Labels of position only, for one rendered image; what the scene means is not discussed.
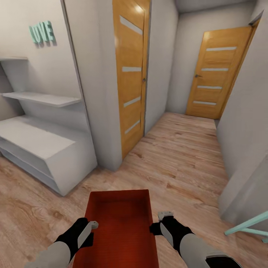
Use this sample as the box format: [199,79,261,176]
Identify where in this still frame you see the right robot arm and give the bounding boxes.
[150,210,242,268]

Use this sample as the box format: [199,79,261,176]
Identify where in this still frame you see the storage box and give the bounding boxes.
[72,189,159,268]

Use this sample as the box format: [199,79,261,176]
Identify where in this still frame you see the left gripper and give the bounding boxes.
[80,233,94,248]

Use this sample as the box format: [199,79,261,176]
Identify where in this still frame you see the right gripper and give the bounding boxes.
[150,221,162,236]

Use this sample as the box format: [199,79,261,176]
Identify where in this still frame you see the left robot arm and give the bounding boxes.
[20,218,99,268]

